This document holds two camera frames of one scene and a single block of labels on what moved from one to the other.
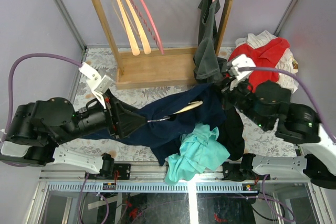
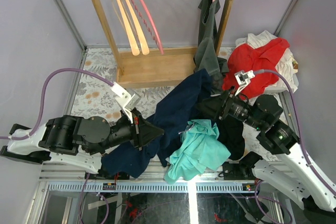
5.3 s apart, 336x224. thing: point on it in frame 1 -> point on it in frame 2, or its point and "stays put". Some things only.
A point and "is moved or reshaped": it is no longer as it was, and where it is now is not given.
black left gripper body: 115,114 -> 138,130
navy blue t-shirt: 167,116 is moved or reshaped
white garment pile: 287,61 stays put
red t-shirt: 266,55 stays put
